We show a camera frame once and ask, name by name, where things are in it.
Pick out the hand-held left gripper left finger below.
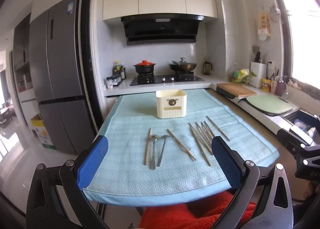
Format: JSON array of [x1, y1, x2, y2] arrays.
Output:
[[26, 135, 110, 229]]

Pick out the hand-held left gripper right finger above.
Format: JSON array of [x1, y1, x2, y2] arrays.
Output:
[[211, 136, 294, 229]]

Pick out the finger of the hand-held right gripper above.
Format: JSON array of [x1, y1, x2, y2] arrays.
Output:
[[276, 128, 313, 156]]

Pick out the wooden chopstick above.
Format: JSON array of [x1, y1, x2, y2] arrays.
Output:
[[206, 115, 230, 142], [195, 122, 213, 150], [168, 128, 197, 161], [166, 129, 195, 161], [191, 124, 213, 156], [199, 122, 214, 143], [203, 121, 216, 139], [143, 127, 152, 165]]

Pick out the metal spoon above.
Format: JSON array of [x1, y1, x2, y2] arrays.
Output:
[[149, 134, 158, 170]]

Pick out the metal fork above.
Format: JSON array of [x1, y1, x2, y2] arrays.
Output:
[[157, 134, 171, 167]]

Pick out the cream ribbed utensil holder box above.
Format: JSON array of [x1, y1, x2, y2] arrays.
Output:
[[156, 89, 188, 119]]

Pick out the black sink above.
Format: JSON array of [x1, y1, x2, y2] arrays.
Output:
[[283, 110, 320, 144]]

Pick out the bundle of wooden chopsticks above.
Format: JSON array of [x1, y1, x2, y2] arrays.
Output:
[[188, 122, 212, 167]]

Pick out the light blue woven towel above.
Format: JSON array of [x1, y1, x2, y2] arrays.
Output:
[[82, 89, 280, 204]]

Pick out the green cutting board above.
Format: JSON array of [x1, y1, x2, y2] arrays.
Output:
[[240, 94, 293, 116]]

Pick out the purple soap bottle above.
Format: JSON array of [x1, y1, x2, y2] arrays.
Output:
[[275, 75, 288, 97]]

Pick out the yellow cardboard box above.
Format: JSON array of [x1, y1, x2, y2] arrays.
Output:
[[30, 114, 57, 150]]

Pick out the white knife block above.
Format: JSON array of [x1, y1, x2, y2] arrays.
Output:
[[249, 61, 267, 89]]

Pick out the wooden cutting board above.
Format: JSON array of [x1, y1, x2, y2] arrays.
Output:
[[216, 83, 257, 99]]

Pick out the orange red fleece clothing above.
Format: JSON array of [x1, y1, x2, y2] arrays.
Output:
[[138, 190, 258, 229]]

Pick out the yellow green plastic bag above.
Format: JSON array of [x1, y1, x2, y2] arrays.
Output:
[[231, 69, 251, 84]]

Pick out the spice jars rack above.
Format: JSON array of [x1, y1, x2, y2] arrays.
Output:
[[105, 74, 122, 89]]

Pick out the grey refrigerator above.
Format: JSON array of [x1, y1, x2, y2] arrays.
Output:
[[28, 0, 98, 155]]

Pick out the dark sauce bottles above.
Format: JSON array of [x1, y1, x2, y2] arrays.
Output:
[[112, 60, 127, 81]]

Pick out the black gas stove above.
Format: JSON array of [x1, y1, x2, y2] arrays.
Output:
[[130, 74, 205, 86]]

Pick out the black wok with glass lid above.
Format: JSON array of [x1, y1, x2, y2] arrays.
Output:
[[168, 57, 198, 74]]

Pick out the black clay pot red lid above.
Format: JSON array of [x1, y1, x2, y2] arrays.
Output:
[[133, 60, 156, 75]]

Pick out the hanging printed cloth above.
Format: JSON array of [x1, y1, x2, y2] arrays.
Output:
[[257, 11, 272, 41]]

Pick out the window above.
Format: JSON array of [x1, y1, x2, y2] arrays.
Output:
[[271, 0, 320, 83]]

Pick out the black range hood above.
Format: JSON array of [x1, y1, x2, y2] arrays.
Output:
[[121, 14, 205, 46]]

